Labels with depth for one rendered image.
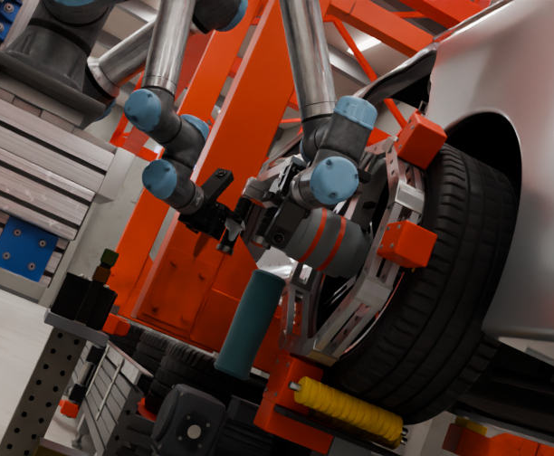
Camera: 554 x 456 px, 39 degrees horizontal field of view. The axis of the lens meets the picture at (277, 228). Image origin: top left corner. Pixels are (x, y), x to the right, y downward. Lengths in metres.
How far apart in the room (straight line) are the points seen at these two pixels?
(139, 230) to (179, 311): 1.97
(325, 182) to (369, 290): 0.36
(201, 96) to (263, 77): 1.98
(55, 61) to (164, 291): 0.97
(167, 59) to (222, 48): 2.73
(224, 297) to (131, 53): 0.73
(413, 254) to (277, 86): 0.96
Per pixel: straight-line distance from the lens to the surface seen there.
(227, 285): 2.25
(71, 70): 1.41
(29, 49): 1.41
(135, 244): 4.14
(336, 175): 1.31
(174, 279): 2.20
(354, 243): 1.80
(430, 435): 10.03
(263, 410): 1.83
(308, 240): 1.77
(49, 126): 1.38
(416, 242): 1.54
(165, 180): 1.67
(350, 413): 1.73
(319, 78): 1.50
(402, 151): 1.74
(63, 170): 1.37
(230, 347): 1.88
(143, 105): 1.61
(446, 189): 1.67
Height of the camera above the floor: 0.50
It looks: 10 degrees up
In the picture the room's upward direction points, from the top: 22 degrees clockwise
